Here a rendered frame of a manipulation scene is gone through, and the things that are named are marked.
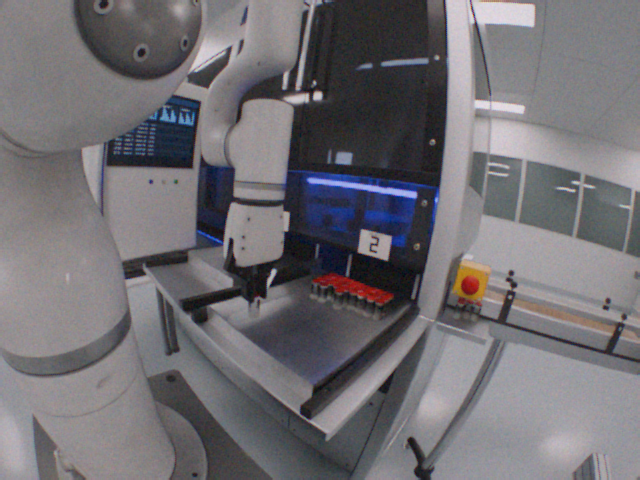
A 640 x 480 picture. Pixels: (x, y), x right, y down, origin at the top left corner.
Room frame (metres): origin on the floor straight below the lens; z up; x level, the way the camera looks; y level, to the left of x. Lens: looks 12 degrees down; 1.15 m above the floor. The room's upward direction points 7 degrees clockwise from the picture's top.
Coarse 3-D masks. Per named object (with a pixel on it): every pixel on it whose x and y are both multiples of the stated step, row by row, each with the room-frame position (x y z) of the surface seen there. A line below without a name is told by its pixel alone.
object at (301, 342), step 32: (288, 288) 0.57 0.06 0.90; (224, 320) 0.36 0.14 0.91; (256, 320) 0.43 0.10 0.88; (288, 320) 0.45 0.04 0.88; (320, 320) 0.47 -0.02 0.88; (352, 320) 0.48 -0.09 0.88; (384, 320) 0.49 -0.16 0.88; (256, 352) 0.31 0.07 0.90; (288, 352) 0.35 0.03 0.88; (320, 352) 0.36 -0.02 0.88; (352, 352) 0.32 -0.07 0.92; (288, 384) 0.27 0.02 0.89; (320, 384) 0.26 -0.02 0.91
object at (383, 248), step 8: (368, 232) 0.63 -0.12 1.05; (360, 240) 0.64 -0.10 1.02; (368, 240) 0.63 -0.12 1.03; (376, 240) 0.62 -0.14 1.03; (384, 240) 0.60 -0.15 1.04; (360, 248) 0.64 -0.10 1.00; (368, 248) 0.63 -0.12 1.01; (376, 248) 0.62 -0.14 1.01; (384, 248) 0.60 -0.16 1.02; (376, 256) 0.61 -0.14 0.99; (384, 256) 0.60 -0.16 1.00
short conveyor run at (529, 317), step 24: (504, 288) 0.52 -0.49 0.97; (528, 288) 0.53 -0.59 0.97; (480, 312) 0.53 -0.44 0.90; (504, 312) 0.48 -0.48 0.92; (528, 312) 0.45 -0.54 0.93; (552, 312) 0.45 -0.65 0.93; (576, 312) 0.38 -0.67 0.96; (600, 312) 0.37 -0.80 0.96; (504, 336) 0.48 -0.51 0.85; (528, 336) 0.44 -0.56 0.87; (552, 336) 0.40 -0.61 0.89; (576, 336) 0.35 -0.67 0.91; (600, 336) 0.31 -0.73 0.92; (624, 336) 0.27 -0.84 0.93; (600, 360) 0.28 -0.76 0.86; (624, 360) 0.23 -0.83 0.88
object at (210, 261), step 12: (192, 252) 0.71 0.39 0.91; (204, 252) 0.74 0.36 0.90; (216, 252) 0.78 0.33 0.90; (192, 264) 0.68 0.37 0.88; (204, 264) 0.63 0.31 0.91; (216, 264) 0.71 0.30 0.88; (276, 264) 0.79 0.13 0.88; (288, 264) 0.80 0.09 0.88; (300, 264) 0.73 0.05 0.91; (312, 264) 0.77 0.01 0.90; (216, 276) 0.59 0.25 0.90; (228, 276) 0.55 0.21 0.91
